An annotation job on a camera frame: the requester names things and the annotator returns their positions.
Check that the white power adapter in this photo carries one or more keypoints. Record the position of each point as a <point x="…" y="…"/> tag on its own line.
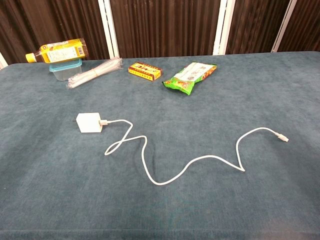
<point x="88" y="122"/>

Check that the small yellow and red box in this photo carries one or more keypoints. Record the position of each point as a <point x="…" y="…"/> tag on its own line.
<point x="145" y="71"/>

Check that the green snack bag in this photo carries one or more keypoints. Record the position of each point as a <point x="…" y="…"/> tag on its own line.
<point x="190" y="77"/>

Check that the bundle of clear wrapped straws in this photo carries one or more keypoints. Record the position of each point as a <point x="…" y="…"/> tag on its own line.
<point x="95" y="72"/>

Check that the teal tablecloth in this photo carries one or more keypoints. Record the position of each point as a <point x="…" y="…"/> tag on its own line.
<point x="175" y="212"/>

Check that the brown pleated curtain panel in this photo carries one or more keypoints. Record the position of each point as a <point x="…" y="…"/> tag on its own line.
<point x="307" y="25"/>
<point x="255" y="25"/>
<point x="165" y="25"/>
<point x="50" y="20"/>

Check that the clear container with blue lid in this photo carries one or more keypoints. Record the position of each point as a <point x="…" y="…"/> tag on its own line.
<point x="63" y="72"/>

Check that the tea bottle with yellow label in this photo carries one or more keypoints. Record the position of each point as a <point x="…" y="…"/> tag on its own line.
<point x="60" y="53"/>

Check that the white partition frame post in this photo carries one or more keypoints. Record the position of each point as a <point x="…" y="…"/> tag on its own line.
<point x="282" y="27"/>
<point x="2" y="61"/>
<point x="110" y="37"/>
<point x="221" y="32"/>

